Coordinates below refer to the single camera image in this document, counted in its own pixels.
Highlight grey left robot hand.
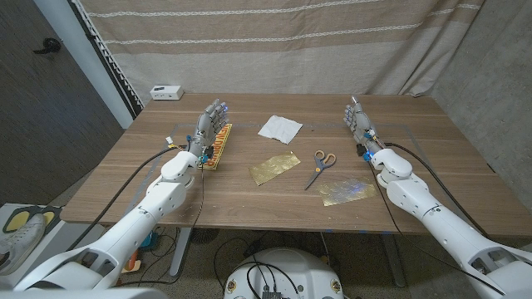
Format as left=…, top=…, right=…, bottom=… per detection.
left=185, top=98, right=230, bottom=161

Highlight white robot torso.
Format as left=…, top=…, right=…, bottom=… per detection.
left=223, top=248, right=345, bottom=299

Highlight grey table leg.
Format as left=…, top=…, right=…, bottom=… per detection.
left=380, top=234, right=407, bottom=288

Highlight white table leg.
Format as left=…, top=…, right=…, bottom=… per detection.
left=169, top=227, right=193, bottom=278

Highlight white power strip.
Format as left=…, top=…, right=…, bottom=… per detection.
left=150, top=85, right=185, bottom=101

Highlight dark wooden door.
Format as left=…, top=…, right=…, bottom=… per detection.
left=0, top=0, right=126, bottom=207

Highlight yellow new driver sticker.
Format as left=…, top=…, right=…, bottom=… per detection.
left=202, top=123, right=233, bottom=171

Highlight grey orange-handled scissors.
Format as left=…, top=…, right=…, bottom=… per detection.
left=303, top=149, right=337, bottom=191

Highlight white tissue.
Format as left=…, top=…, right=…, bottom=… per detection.
left=257, top=115, right=303, bottom=145

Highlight black door handle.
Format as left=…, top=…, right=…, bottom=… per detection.
left=32, top=37, right=62, bottom=55

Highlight white sneaker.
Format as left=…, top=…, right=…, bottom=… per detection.
left=0, top=213, right=47, bottom=276

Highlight yellow black foot pedal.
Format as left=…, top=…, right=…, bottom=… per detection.
left=31, top=206, right=62, bottom=228
left=2, top=206, right=33, bottom=234

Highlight grey tape outline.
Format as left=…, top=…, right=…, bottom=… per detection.
left=119, top=121, right=475, bottom=235

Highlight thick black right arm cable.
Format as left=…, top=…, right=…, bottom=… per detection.
left=384, top=142, right=490, bottom=238

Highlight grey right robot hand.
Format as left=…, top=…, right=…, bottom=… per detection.
left=343, top=96, right=386, bottom=157

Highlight teal box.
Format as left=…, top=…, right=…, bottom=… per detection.
left=139, top=232, right=160, bottom=252

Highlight gold foil tape sheet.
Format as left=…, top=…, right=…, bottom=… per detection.
left=318, top=178, right=377, bottom=208
left=249, top=151, right=302, bottom=187

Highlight white door frame post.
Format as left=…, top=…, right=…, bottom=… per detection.
left=32, top=0, right=135, bottom=130

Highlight black curtain edge strip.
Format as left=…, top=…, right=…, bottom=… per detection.
left=68, top=0, right=145, bottom=120

